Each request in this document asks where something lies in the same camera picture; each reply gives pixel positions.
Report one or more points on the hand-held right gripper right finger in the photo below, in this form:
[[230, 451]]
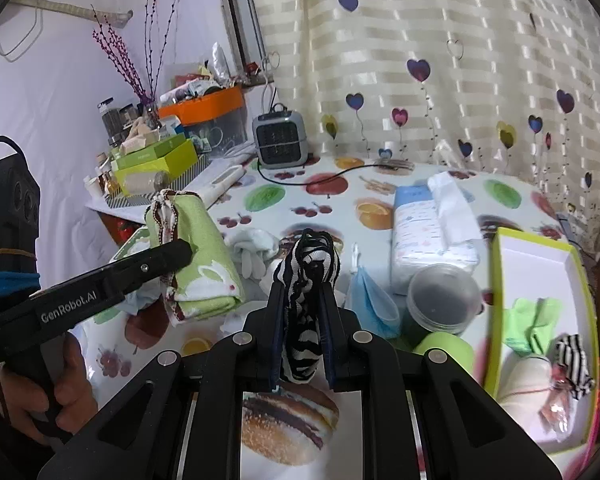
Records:
[[326, 332]]

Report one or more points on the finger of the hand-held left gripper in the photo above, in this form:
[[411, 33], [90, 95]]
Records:
[[155, 265]]

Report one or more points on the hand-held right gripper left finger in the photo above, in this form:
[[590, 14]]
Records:
[[277, 332]]

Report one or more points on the brown striped cloth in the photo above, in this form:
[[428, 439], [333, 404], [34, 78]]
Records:
[[162, 215]]

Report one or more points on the green rabbit print towel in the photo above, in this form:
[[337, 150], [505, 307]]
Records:
[[205, 240]]

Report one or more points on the blue face mask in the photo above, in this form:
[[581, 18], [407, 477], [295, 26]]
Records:
[[375, 300]]

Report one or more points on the white cotton glove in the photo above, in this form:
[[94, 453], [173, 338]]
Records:
[[255, 252]]

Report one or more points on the light green small cloth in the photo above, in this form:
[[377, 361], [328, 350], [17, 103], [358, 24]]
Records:
[[532, 322]]

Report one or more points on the lime green shallow box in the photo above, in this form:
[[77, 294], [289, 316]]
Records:
[[535, 270]]

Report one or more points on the red snack packet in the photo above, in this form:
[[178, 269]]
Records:
[[557, 405]]

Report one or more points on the person's left hand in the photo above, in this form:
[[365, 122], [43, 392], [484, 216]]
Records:
[[80, 390]]

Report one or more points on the wet wipes pack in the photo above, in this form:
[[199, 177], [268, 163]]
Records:
[[130, 245]]

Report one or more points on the red package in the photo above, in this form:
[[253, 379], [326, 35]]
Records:
[[125, 232]]

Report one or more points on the zigzag patterned tray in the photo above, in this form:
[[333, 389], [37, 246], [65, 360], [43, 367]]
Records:
[[130, 201]]

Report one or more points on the lime green cardboard box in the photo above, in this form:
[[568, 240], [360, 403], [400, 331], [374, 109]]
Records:
[[180, 160]]

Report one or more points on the rolled white printed sheet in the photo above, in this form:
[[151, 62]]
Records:
[[225, 180]]

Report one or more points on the clear plastic jar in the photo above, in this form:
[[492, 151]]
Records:
[[440, 300]]

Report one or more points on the green tape roll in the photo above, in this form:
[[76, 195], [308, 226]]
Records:
[[445, 350]]

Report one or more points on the blue white tissue pack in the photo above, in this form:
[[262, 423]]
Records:
[[420, 240]]

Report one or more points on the fruit printed tablecloth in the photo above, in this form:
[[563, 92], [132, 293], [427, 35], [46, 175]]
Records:
[[330, 195]]

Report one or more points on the glass jar with dark contents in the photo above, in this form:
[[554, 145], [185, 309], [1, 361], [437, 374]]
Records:
[[128, 117], [110, 122]]

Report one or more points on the clear bin with orange lid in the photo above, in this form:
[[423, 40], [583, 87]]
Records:
[[200, 105]]

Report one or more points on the small grey space heater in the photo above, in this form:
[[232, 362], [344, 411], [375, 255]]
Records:
[[280, 135]]

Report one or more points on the pile of assorted toiletries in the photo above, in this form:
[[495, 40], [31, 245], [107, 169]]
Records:
[[195, 87]]

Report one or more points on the purple decorative branches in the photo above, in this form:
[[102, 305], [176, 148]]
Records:
[[125, 67]]

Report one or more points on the dark plaid long box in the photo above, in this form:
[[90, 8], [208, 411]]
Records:
[[566, 223]]

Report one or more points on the cream striped heart curtain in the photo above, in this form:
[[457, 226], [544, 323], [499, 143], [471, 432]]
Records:
[[430, 35]]

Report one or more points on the white wall rack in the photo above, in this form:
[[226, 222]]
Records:
[[70, 8]]

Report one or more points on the window frame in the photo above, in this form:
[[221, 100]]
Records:
[[235, 20]]

